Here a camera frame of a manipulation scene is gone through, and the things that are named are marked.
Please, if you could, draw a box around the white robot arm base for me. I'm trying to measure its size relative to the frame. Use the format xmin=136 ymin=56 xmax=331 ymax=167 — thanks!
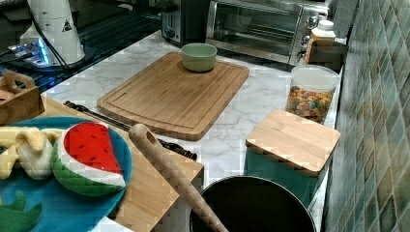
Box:
xmin=20 ymin=0 xmax=85 ymax=68

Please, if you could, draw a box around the bamboo drawer unit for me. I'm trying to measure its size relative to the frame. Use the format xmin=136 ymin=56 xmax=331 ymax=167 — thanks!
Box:
xmin=41 ymin=96 xmax=204 ymax=232

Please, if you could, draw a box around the large bamboo cutting board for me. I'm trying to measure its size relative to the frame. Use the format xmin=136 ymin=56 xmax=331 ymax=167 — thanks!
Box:
xmin=97 ymin=52 xmax=249 ymax=141

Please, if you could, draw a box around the green ceramic bowl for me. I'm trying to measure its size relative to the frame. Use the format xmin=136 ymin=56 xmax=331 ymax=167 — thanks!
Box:
xmin=181 ymin=43 xmax=218 ymax=72

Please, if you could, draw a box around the teal canister with bamboo lid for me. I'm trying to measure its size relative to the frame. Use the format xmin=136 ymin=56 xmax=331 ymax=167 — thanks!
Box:
xmin=244 ymin=109 xmax=340 ymax=206

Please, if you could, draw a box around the black slot toaster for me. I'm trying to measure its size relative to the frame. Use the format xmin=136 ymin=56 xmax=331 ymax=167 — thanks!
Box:
xmin=157 ymin=0 xmax=210 ymax=46

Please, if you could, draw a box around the black round pot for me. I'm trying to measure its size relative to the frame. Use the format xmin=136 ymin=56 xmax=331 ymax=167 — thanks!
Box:
xmin=201 ymin=176 xmax=316 ymax=232

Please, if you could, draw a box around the clear jar of cereal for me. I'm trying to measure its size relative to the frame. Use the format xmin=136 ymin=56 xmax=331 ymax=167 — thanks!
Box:
xmin=285 ymin=65 xmax=340 ymax=124

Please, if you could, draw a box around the stainless steel toaster oven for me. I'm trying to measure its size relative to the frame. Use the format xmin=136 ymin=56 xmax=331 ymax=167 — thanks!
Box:
xmin=206 ymin=0 xmax=330 ymax=66

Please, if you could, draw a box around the plush watermelon slice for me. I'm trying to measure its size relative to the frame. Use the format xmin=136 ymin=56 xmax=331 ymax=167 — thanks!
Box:
xmin=52 ymin=122 xmax=126 ymax=196

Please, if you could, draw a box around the dark metal holder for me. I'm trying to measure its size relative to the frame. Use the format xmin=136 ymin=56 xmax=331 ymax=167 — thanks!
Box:
xmin=307 ymin=40 xmax=348 ymax=73

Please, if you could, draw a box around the orange bottle white cap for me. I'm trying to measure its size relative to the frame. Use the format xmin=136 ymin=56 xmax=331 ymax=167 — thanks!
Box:
xmin=305 ymin=20 xmax=336 ymax=64

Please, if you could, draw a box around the blue round plate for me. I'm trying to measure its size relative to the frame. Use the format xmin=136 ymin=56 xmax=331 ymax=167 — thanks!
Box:
xmin=0 ymin=116 xmax=132 ymax=232

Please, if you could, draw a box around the plush peeled banana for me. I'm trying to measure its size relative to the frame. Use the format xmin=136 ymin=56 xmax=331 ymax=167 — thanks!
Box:
xmin=0 ymin=127 xmax=63 ymax=180

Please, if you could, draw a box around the green plush leaf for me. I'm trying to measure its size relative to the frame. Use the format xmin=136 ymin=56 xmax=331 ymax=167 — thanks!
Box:
xmin=0 ymin=190 xmax=43 ymax=232

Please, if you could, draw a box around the wooden utensil handle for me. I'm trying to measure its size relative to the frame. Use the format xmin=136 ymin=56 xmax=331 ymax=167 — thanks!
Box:
xmin=129 ymin=124 xmax=228 ymax=232

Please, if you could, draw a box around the wooden box with handle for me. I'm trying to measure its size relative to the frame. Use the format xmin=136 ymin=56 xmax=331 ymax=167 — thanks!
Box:
xmin=0 ymin=70 xmax=44 ymax=126

